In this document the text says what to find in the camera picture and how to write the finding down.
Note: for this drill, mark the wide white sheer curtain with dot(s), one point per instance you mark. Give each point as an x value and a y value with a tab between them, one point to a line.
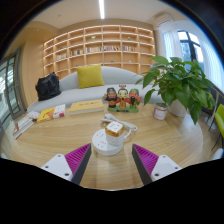
213	65

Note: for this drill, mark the white wall air conditioner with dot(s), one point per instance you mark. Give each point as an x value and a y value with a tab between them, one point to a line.
164	20

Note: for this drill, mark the lime green chair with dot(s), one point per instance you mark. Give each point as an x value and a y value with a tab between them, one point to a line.
220	120

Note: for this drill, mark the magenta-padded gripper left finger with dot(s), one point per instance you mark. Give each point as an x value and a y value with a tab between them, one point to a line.
60	165

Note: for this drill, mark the small white jar red print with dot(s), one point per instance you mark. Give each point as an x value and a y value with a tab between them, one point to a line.
160	112

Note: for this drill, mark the flat yellow book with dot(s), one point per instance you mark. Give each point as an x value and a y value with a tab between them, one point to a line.
86	106

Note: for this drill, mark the wooden wall shelf unit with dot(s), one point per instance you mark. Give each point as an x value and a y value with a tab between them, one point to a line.
100	46

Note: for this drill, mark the long ceiling light strip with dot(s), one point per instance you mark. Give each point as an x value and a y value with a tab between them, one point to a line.
101	9

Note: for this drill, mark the glass door with dark frame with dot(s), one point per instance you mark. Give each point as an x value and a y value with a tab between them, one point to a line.
10	90

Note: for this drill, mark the white cube charger gold band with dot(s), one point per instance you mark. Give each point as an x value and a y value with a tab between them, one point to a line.
114	133

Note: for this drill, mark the white plant pot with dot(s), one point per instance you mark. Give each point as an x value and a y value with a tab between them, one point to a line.
176	109

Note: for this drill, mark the dark-framed window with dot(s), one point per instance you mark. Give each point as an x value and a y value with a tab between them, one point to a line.
188	45

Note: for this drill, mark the light grey curved sofa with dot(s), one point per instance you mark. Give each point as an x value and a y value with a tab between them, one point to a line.
76	94

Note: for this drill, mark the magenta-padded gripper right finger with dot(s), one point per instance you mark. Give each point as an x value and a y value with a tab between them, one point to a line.
163	165

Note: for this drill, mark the yellow cushion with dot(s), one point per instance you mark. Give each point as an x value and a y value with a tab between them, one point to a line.
90	76

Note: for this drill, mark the black bag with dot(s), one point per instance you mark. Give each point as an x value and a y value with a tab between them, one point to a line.
47	87

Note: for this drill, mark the three-figure colourful figurine set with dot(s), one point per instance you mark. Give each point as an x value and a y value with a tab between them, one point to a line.
122	98

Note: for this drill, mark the green leafy plant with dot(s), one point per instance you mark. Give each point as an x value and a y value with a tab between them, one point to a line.
178	81

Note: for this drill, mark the narrow white sheer curtain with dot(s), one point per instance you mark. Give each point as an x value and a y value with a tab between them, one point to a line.
171	45

